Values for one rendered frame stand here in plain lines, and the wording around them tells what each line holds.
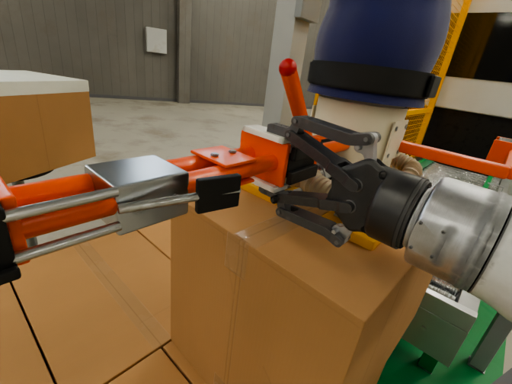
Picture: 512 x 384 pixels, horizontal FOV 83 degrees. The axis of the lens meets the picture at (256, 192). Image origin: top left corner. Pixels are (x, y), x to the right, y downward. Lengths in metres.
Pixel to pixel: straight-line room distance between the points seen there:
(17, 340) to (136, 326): 0.26
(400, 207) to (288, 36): 1.79
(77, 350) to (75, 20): 8.04
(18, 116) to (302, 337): 1.40
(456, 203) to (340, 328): 0.20
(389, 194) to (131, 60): 8.40
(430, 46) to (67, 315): 0.98
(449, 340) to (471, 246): 0.88
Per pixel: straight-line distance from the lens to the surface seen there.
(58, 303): 0.99
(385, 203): 0.29
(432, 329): 1.14
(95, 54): 8.53
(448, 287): 1.30
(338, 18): 0.56
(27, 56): 8.63
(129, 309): 0.91
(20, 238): 0.24
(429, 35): 0.56
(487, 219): 0.28
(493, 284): 0.29
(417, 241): 0.29
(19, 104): 1.56
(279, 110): 2.01
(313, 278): 0.39
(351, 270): 0.43
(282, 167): 0.37
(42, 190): 0.28
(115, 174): 0.27
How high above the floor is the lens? 1.19
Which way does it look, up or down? 23 degrees down
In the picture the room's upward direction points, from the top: 7 degrees clockwise
